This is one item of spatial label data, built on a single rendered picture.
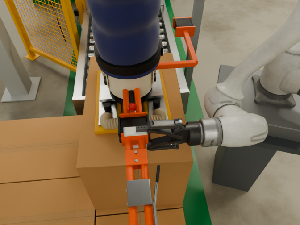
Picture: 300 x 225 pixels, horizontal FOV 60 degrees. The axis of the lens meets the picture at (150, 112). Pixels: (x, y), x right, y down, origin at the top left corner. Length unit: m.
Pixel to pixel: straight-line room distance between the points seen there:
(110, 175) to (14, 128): 0.84
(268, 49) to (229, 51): 2.19
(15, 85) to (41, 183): 1.34
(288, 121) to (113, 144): 0.77
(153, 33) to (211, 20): 2.69
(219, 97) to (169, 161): 0.28
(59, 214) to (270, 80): 1.11
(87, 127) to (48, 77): 1.78
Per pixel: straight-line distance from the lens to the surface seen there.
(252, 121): 0.84
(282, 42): 0.79
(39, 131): 1.59
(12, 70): 2.46
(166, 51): 1.98
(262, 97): 1.31
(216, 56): 2.89
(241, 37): 3.26
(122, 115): 0.82
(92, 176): 0.97
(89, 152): 0.94
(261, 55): 0.84
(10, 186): 1.47
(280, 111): 1.32
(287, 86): 1.24
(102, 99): 1.03
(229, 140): 0.82
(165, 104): 1.03
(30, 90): 2.65
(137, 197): 0.69
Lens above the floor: 1.73
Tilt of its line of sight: 50 degrees down
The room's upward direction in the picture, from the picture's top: straight up
